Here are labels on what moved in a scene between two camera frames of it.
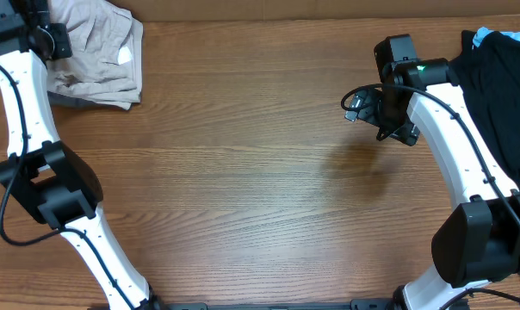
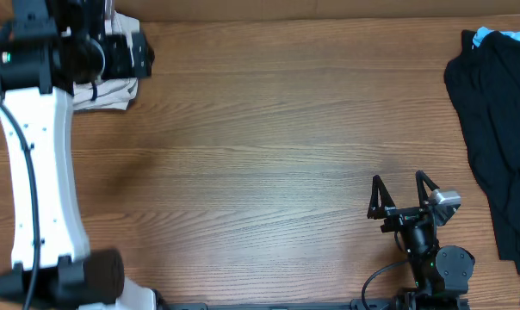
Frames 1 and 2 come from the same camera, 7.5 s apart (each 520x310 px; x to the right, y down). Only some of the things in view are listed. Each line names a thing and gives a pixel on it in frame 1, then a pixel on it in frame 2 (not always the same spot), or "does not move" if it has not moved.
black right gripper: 403,133 to 405,213
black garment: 498,72 does not move
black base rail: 199,304 does not move
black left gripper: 62,47 to 117,49
